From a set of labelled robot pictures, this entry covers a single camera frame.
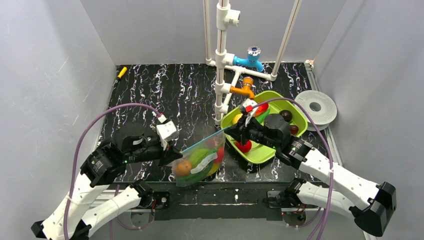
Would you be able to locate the brown orange toy potato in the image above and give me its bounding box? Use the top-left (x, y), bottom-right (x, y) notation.
top-left (174, 160), bottom-right (193, 178)

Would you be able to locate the red toy apple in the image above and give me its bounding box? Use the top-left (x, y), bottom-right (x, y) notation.
top-left (235, 140), bottom-right (252, 154)

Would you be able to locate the clear zip top bag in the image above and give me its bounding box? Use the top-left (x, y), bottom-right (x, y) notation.
top-left (169, 129), bottom-right (226, 188)

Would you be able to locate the green toy bean pod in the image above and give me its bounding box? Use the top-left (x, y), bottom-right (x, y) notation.
top-left (176, 173), bottom-right (207, 187)

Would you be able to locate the red toy strawberry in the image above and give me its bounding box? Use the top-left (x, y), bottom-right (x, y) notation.
top-left (213, 147), bottom-right (225, 164)

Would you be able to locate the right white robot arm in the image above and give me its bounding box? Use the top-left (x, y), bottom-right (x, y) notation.
top-left (224, 99), bottom-right (397, 237)

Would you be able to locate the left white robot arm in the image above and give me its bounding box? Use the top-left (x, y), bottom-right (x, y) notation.
top-left (31, 116), bottom-right (183, 240)

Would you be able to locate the dark brown toy fruit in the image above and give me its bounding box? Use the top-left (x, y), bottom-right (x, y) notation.
top-left (290, 125), bottom-right (299, 136)

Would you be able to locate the green toy chili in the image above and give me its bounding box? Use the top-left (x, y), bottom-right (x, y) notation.
top-left (255, 109), bottom-right (271, 124)

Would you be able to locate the dark purple toy plum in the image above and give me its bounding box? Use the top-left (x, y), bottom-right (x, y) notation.
top-left (279, 109), bottom-right (293, 123)

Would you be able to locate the orange red toy fruit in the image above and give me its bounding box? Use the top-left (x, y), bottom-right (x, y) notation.
top-left (254, 103), bottom-right (269, 117)

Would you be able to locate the green plastic basket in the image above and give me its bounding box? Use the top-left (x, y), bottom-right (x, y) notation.
top-left (220, 90), bottom-right (308, 164)

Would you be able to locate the yellow toy lemon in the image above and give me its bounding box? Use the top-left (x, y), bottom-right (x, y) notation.
top-left (232, 113), bottom-right (243, 125)

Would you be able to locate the white filament spool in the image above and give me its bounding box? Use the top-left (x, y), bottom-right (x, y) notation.
top-left (294, 90), bottom-right (338, 131)

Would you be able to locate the orange faucet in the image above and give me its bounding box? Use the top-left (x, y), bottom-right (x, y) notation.
top-left (229, 76), bottom-right (255, 100)

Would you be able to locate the blue faucet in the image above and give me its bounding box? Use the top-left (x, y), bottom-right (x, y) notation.
top-left (232, 46), bottom-right (264, 72)

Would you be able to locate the yellow screwdriver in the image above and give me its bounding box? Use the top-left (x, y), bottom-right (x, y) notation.
top-left (117, 66), bottom-right (128, 80)

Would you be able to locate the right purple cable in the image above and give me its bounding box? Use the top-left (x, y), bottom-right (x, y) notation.
top-left (246, 96), bottom-right (335, 240)

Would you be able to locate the purple cable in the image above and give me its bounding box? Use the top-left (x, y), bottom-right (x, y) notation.
top-left (246, 96), bottom-right (335, 240)
top-left (62, 102), bottom-right (167, 240)

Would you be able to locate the white PVC pipe frame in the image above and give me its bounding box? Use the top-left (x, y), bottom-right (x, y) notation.
top-left (202, 0), bottom-right (303, 126)

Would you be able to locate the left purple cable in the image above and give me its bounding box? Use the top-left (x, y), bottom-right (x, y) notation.
top-left (62, 102), bottom-right (167, 240)

